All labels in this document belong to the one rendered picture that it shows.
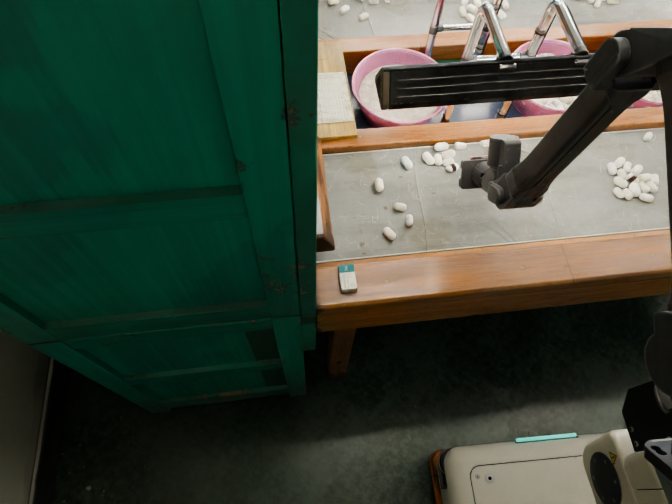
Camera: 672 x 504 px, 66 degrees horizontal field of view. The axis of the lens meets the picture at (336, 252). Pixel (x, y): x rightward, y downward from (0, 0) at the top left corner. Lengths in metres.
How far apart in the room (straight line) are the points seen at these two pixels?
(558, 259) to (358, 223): 0.47
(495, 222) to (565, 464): 0.74
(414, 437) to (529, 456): 0.40
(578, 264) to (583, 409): 0.86
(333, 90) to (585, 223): 0.72
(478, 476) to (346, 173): 0.91
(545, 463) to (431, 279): 0.71
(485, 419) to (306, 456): 0.62
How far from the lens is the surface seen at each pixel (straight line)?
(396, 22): 1.69
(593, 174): 1.49
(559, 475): 1.68
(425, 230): 1.25
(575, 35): 1.18
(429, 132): 1.39
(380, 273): 1.16
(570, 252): 1.31
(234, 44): 0.45
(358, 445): 1.83
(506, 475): 1.63
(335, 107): 1.39
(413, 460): 1.85
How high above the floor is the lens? 1.82
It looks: 64 degrees down
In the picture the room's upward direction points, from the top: 5 degrees clockwise
